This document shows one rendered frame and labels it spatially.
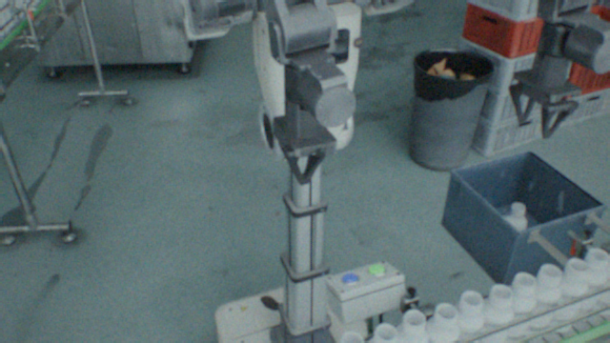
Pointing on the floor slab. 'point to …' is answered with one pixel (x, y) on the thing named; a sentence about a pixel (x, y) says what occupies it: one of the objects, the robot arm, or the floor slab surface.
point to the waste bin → (446, 107)
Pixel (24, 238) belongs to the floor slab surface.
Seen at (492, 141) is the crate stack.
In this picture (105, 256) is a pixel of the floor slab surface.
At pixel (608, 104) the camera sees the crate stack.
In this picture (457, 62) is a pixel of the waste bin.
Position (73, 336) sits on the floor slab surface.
